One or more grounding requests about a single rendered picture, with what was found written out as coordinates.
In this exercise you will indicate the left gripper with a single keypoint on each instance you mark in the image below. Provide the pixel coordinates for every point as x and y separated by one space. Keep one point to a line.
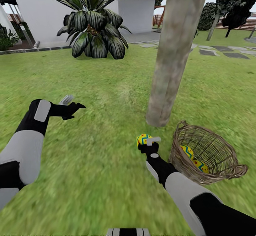
69 110

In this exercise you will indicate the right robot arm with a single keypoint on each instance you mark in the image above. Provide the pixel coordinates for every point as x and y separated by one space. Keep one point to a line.
204 212

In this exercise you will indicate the easter egg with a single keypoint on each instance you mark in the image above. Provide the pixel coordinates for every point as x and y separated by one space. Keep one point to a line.
188 150
202 165
142 138

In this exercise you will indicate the wicker basket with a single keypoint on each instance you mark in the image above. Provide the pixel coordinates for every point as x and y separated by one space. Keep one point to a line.
184 164

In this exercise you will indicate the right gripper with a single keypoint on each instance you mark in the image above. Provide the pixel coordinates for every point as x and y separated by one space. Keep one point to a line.
144 148

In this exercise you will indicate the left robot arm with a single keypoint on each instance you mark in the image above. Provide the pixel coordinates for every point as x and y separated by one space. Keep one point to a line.
21 158

